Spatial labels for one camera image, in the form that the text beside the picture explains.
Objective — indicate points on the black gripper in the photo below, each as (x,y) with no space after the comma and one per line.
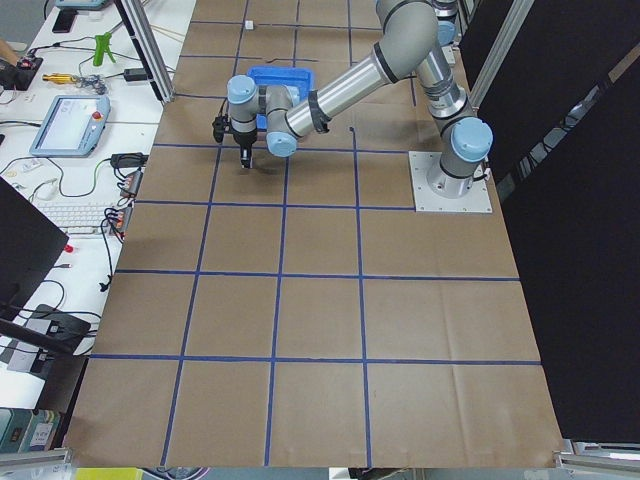
(243,139)

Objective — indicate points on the blue plastic tray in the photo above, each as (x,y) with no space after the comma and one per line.
(298,80)

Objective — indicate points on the teach pendant tablet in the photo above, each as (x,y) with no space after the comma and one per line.
(72,127)

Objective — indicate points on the green clamp tool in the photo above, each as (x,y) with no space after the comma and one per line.
(102,49)

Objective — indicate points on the white keyboard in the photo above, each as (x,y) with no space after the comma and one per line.
(78,218)

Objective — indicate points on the black phone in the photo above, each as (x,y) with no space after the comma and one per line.
(64,21)

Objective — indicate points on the black monitor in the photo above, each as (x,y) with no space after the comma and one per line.
(30,246)

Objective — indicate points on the black monitor stand base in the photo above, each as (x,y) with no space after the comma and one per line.
(66,329)

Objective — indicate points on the aluminium frame post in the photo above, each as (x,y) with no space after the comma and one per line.
(138,27)

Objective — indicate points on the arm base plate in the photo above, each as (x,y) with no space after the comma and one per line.
(436,192)

